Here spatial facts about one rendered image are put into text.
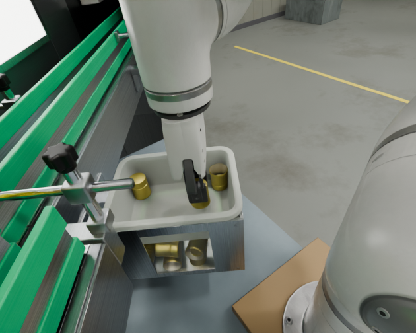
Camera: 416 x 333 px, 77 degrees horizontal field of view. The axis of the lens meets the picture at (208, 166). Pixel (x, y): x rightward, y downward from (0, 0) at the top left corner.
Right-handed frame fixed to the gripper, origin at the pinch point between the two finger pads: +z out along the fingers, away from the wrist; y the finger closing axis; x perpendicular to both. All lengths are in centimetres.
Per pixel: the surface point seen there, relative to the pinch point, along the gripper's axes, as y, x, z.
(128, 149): -73, -42, 44
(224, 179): -4.6, 4.6, 4.0
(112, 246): 12.0, -10.9, -1.8
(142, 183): -4.4, -11.0, 2.9
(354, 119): -162, 121, 101
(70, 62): -35.0, -30.7, -11.2
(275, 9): -530, 127, 87
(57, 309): 21.1, -12.5, -5.9
